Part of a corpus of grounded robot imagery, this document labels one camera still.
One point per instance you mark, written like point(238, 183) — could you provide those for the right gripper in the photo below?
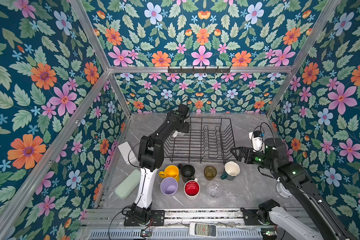
point(248, 151)

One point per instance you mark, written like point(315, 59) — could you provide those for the green mug cream inside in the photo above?
point(231, 170)

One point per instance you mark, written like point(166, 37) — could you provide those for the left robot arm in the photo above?
point(151, 158)

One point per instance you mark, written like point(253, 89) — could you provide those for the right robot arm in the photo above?
point(272, 154)

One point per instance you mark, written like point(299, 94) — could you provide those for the amber glass cup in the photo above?
point(210, 172)

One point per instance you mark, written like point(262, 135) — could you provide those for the clear glass cup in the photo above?
point(214, 190)

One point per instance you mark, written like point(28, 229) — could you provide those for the black mug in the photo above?
point(187, 172)

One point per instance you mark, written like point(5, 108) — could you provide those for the white round alarm clock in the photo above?
point(282, 191)

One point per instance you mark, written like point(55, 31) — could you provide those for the red inside white mug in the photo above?
point(192, 189)

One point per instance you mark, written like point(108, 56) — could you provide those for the yellow mug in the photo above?
point(170, 171)

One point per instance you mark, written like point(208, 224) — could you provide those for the lilac cup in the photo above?
point(169, 186)

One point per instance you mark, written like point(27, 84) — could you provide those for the white remote control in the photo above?
point(203, 230)

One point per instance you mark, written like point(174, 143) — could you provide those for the white rectangular box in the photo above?
point(127, 153)

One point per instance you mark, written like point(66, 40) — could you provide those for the pale green case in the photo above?
point(128, 185)

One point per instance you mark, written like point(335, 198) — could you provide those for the black wire dish rack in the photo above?
point(209, 140)

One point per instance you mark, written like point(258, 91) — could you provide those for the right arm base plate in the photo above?
point(250, 217)

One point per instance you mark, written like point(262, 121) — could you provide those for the black hook rail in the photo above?
point(199, 70)

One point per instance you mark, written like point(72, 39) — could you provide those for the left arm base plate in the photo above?
point(153, 218)

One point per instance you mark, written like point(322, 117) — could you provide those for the aluminium frame post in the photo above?
point(99, 52)

